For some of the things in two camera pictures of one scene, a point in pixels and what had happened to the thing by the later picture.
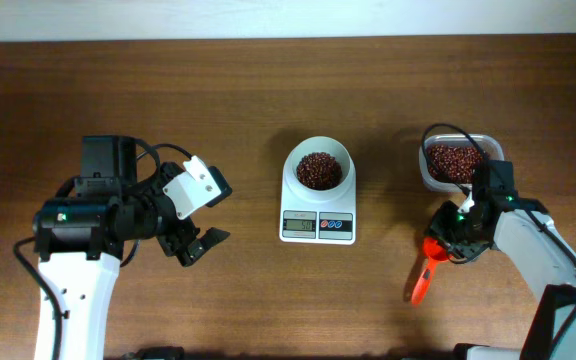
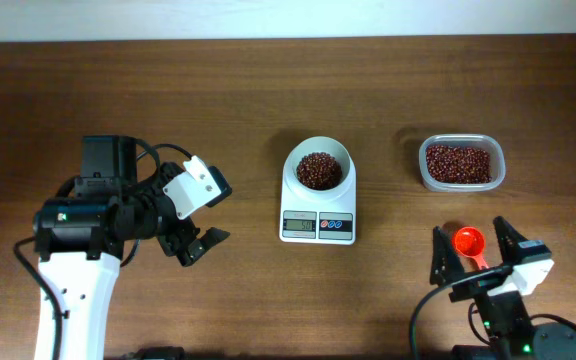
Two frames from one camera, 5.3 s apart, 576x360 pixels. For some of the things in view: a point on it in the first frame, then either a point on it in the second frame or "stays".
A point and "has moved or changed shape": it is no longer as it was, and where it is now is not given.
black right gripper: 452,240 → 481,282
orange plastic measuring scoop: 436,251 has moved or changed shape
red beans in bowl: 319,171 stays
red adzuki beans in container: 454,162 stays
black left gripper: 176,244 stays
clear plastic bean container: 447,162 stays
